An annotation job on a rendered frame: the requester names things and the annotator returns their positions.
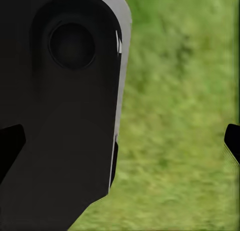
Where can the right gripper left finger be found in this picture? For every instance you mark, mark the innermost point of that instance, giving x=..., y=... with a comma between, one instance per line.
x=12, y=140

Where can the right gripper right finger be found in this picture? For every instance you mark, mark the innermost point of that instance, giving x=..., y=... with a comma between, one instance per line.
x=232, y=140

